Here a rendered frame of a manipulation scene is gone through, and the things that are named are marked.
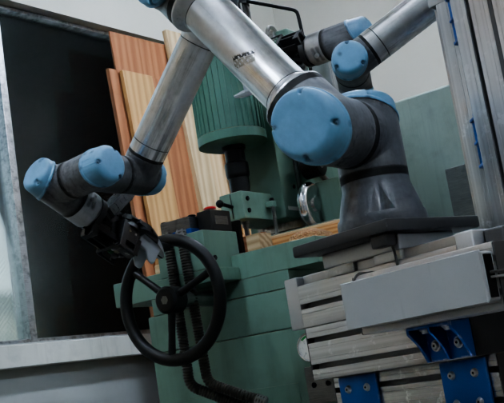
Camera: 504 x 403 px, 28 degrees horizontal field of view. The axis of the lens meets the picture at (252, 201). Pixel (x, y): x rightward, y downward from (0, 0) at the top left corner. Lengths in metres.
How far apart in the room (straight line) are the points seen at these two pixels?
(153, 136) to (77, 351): 1.81
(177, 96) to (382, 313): 0.69
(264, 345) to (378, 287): 0.87
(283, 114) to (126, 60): 2.71
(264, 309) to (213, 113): 0.52
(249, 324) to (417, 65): 2.79
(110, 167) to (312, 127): 0.49
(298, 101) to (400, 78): 3.40
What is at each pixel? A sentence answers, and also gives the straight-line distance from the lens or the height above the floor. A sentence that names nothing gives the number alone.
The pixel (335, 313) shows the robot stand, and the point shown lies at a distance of 1.69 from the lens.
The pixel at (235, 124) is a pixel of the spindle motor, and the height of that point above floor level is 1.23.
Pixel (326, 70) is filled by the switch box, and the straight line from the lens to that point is 2.75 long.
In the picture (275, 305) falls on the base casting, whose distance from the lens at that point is 2.27.
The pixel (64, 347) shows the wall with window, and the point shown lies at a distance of 3.62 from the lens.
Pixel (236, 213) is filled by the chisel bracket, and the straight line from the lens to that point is 2.47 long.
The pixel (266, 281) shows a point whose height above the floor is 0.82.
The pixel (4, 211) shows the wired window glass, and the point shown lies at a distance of 3.73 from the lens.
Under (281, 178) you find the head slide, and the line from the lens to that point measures 2.57.
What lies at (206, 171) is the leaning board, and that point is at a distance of 4.31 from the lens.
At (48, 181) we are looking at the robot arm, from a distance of 1.94.
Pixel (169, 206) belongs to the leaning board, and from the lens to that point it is 4.03.
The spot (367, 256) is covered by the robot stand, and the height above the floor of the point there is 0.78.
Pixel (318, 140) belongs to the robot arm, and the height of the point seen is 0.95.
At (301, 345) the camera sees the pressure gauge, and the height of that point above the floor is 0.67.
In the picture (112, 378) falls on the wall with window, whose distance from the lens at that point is 3.85.
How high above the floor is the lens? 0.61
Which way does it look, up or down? 10 degrees up
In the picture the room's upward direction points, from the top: 9 degrees counter-clockwise
